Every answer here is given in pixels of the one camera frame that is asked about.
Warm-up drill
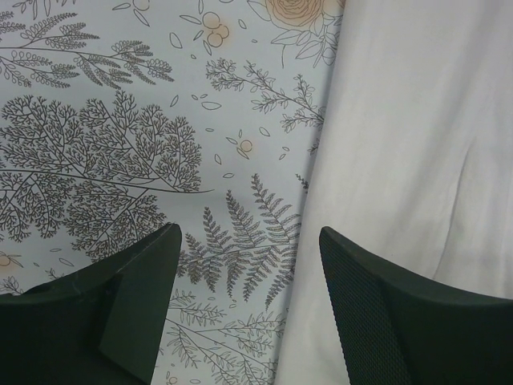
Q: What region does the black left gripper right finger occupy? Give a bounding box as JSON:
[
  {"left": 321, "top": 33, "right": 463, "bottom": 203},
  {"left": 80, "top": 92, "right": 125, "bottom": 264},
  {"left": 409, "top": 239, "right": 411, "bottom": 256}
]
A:
[{"left": 319, "top": 227, "right": 512, "bottom": 384}]

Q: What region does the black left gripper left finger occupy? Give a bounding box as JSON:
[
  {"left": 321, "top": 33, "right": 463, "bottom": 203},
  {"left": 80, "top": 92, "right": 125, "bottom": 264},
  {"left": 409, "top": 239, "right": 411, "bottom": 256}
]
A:
[{"left": 1, "top": 224, "right": 181, "bottom": 384}]

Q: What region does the white t-shirt with robot print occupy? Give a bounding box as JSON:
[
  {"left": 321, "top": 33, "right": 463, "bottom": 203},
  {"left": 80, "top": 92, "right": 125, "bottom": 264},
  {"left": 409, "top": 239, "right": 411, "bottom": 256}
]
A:
[{"left": 276, "top": 1, "right": 512, "bottom": 384}]

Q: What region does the floral patterned table mat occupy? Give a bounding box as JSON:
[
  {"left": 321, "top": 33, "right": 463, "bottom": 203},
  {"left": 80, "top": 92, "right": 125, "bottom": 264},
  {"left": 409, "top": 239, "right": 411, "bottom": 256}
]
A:
[{"left": 1, "top": 1, "right": 345, "bottom": 384}]

